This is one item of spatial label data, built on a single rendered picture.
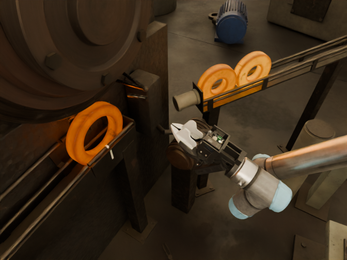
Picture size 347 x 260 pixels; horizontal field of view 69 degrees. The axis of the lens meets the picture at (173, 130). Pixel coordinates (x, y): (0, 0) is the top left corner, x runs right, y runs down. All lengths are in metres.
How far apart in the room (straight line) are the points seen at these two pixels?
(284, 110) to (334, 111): 0.37
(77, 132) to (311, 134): 0.90
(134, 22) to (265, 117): 1.55
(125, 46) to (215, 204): 1.09
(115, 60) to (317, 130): 0.91
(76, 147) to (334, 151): 0.64
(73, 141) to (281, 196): 0.54
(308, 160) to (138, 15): 0.55
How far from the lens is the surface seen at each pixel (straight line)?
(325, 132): 1.21
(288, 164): 0.79
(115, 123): 0.76
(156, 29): 0.97
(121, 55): 0.53
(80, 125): 0.67
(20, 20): 0.38
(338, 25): 3.09
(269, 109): 2.06
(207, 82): 0.93
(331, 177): 1.39
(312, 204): 1.58
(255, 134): 1.83
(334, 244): 1.19
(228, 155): 0.68
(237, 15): 2.61
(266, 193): 0.70
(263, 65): 1.05
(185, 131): 0.67
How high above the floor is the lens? 1.27
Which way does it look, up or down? 46 degrees down
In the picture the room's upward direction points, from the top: straight up
